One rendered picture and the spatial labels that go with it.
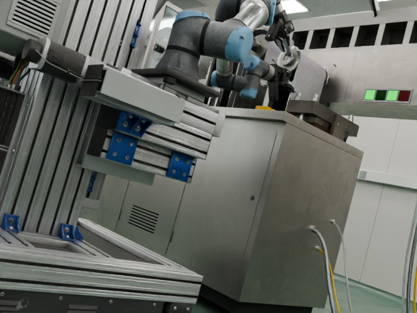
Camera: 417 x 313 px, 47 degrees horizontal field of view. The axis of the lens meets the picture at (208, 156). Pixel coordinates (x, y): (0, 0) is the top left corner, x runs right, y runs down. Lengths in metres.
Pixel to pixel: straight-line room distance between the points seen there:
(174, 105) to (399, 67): 1.45
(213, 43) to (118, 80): 0.41
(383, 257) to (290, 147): 3.03
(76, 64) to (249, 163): 0.98
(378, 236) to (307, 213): 2.81
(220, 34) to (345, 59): 1.29
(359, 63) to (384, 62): 0.14
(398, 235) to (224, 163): 2.97
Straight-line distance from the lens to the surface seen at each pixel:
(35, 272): 1.29
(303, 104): 2.30
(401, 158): 5.06
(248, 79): 2.20
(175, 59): 1.57
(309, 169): 2.19
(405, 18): 2.68
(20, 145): 1.53
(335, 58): 2.78
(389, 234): 4.96
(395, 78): 2.55
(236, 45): 1.55
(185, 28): 1.60
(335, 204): 2.39
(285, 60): 2.50
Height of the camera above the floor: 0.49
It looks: 4 degrees up
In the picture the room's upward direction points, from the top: 16 degrees clockwise
